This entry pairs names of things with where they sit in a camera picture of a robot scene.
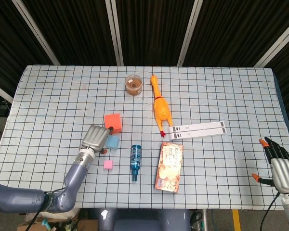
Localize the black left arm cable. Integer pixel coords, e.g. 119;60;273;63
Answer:
28;189;66;231

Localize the cardboard box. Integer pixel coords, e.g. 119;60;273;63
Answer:
16;209;98;231

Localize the white slanted frame post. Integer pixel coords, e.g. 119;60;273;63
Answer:
11;0;61;66

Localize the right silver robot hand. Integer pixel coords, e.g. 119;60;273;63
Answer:
252;136;289;194

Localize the blue spray bottle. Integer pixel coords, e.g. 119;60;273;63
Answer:
130;144;142;182

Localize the large orange foam cube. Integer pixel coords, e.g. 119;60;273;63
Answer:
104;113;122;135

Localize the medium blue foam cube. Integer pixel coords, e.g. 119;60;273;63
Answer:
104;134;120;151

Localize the orange rubber chicken toy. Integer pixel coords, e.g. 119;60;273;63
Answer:
151;74;173;138

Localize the white power strip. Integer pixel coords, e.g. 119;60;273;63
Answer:
170;127;228;141
168;121;226;134

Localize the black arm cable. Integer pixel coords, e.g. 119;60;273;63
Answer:
259;191;281;231
28;189;66;231

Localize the dark pleated curtain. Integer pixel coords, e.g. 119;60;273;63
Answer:
0;0;289;145

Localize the blue-grey robot torso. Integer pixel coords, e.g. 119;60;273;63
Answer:
96;208;192;231

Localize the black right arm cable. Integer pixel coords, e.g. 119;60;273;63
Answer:
259;191;281;231

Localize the white plastic bag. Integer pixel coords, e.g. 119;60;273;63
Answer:
26;207;80;221

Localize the white black-grid tablecloth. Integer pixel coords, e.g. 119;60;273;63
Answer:
0;64;289;209

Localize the orange cookie box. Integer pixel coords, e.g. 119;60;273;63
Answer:
154;141;184;194

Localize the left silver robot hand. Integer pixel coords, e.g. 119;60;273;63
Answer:
79;124;114;155

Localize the clear jar of rubber bands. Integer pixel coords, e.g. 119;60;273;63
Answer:
125;74;143;96

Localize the metal table leg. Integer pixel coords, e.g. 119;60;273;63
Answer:
201;208;209;231

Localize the white double frame post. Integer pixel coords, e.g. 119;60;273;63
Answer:
105;0;125;66

